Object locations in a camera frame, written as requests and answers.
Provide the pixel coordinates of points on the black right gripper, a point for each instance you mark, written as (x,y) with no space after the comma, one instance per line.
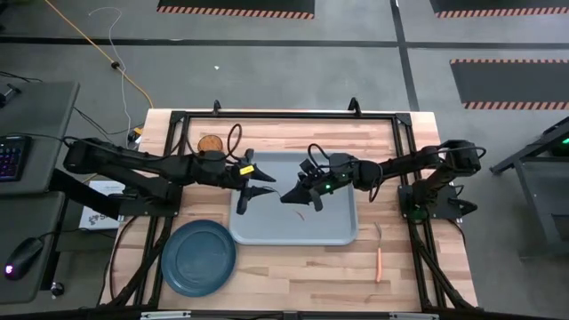
(335,173)

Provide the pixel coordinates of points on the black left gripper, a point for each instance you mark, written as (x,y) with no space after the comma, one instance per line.
(218,169)

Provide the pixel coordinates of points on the dark blue plate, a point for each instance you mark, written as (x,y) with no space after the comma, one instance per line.
(198,258)

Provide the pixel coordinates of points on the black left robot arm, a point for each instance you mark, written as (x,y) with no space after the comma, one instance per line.
(133,162)

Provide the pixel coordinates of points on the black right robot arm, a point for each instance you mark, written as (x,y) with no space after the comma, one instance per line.
(427,169)

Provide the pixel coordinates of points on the grey plastic tray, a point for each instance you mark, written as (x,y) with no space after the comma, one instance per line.
(320,222)

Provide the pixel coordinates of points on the brown round coaster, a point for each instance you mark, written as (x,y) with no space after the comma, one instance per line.
(210,143)

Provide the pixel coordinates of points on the white printed box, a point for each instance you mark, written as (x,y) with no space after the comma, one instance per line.
(95,213)

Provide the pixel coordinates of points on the black hazard-striped floor mat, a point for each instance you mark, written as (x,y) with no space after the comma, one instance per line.
(511,82)
(235,6)
(502,6)

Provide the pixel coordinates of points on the black desk caster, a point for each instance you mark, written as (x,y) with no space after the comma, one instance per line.
(57,289)

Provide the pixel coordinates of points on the grey desk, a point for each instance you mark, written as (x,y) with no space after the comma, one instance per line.
(35,133)

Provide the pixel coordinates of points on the black metal cart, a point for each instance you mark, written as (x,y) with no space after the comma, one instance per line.
(542,191)

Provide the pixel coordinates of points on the black computer mouse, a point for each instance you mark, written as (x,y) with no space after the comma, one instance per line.
(22,258)

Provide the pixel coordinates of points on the backlit black keyboard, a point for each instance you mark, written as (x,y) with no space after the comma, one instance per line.
(11,157)

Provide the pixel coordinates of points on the black clamp on desk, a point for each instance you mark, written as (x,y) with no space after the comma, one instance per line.
(8,93)

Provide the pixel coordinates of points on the black aluminium table frame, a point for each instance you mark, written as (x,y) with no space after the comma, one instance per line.
(402,133)

